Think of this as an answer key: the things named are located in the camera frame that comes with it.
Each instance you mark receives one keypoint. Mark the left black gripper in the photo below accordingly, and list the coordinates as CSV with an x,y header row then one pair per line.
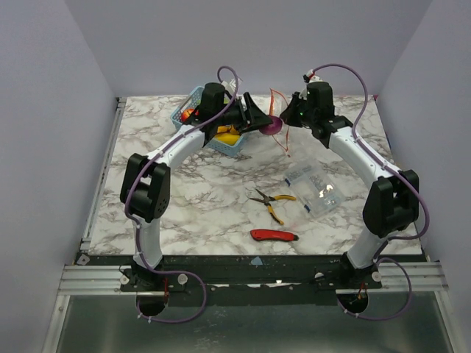
x,y
257,118

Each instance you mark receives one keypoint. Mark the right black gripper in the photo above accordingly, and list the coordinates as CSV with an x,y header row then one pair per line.
x,y
294,111

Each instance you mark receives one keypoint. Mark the clear orange-zip bag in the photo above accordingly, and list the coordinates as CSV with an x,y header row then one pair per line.
x,y
290,143

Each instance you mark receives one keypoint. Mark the purple toy onion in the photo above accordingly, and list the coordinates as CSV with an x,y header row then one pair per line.
x,y
273,128

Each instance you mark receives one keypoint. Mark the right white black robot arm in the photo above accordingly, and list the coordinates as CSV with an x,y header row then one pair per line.
x,y
391,204

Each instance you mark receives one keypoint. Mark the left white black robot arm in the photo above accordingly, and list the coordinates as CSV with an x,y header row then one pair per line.
x,y
146,188

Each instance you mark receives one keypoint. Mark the yellow toy lemon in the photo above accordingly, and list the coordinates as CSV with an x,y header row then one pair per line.
x,y
227,138

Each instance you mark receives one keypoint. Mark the yellow toy bell pepper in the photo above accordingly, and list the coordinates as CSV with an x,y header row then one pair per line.
x,y
223,129

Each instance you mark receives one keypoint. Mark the light blue plastic basket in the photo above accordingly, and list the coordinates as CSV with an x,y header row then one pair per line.
x,y
191,101

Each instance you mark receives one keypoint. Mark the red toy apple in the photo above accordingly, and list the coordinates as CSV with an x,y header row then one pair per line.
x,y
186,114

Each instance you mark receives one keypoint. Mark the clear plastic screw box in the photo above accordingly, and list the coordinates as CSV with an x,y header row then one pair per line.
x,y
314,188

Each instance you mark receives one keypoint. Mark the red utility knife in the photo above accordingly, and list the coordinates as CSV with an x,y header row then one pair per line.
x,y
273,235

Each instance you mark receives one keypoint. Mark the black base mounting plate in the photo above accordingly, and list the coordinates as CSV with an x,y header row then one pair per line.
x,y
185,279

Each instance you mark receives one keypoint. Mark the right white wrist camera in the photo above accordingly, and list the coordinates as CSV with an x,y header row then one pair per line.
x,y
311,77

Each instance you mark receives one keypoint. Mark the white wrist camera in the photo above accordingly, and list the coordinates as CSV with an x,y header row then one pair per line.
x,y
233,86
311,77

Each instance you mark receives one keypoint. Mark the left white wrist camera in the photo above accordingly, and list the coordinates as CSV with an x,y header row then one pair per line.
x,y
233,86

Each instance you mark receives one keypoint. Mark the yellow handled pliers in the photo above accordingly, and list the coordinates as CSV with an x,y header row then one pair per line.
x,y
267,201

